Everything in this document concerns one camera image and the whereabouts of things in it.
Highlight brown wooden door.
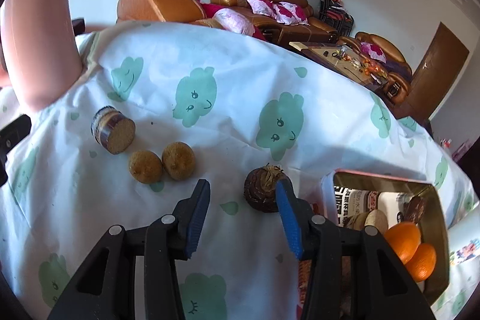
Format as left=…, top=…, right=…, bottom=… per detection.
left=403, top=23, right=470, bottom=123

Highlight pink pillow on armchair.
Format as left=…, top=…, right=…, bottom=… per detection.
left=360, top=41, right=386, bottom=63

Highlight dark water chestnut front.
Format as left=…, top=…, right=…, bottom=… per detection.
left=403, top=196, right=426, bottom=224

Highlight printed paper in tin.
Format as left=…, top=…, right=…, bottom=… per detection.
left=334, top=185, right=413, bottom=227

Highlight dark water chestnut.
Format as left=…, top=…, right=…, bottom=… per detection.
left=243, top=164, right=290, bottom=213
left=403, top=196, right=426, bottom=224

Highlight pink floral pillow right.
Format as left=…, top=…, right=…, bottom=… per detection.
left=273, top=1, right=308, bottom=26

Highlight pink floral pillow left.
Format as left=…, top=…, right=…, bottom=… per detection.
left=246, top=0, right=277, bottom=19

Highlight pink electric kettle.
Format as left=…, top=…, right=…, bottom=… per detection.
left=1, top=0, right=84, bottom=111

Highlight white cloud-print tablecloth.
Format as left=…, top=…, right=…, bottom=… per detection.
left=1, top=22, right=479, bottom=319

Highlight brown leather long sofa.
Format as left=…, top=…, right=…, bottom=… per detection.
left=210, top=0, right=338, bottom=47

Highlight white cartoon pig cup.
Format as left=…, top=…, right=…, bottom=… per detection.
left=448, top=215, right=479, bottom=283

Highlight brown leather far armchair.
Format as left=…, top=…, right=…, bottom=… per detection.
left=337, top=32, right=413, bottom=106

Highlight stacked chairs with clothes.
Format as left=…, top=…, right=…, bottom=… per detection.
left=319, top=0, right=355, bottom=37

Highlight pale pink cushion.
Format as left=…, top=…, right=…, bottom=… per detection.
left=213, top=8, right=255, bottom=37

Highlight pink metal tin box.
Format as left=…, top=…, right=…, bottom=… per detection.
left=276, top=170, right=449, bottom=319

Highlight pink floral pillow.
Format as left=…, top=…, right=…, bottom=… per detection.
left=246, top=0, right=277, bottom=19
left=273, top=1, right=308, bottom=26

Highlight wooden coffee table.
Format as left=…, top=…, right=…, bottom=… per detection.
left=289, top=41, right=388, bottom=92

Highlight orange kumquat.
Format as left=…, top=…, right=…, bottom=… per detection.
left=383, top=222, right=422, bottom=265
left=405, top=243, right=437, bottom=283

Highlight dark water chestnut back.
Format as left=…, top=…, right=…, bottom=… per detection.
left=243, top=164, right=290, bottom=213

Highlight purple sugarcane piece front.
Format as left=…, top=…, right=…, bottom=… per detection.
left=343, top=210, right=388, bottom=234

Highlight brown leather armchair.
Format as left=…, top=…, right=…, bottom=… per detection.
left=337, top=32, right=413, bottom=106
left=116, top=0, right=223, bottom=29

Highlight brown leather near armchair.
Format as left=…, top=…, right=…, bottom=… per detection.
left=116, top=0, right=223, bottom=29

